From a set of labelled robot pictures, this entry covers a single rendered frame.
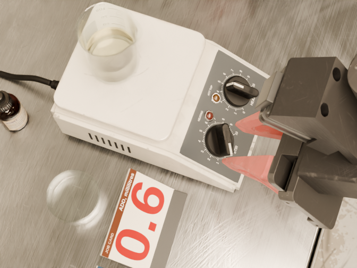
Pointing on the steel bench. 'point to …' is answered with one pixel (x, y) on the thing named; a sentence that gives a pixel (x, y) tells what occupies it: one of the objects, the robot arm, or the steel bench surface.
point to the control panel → (221, 115)
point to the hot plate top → (137, 83)
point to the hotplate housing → (137, 146)
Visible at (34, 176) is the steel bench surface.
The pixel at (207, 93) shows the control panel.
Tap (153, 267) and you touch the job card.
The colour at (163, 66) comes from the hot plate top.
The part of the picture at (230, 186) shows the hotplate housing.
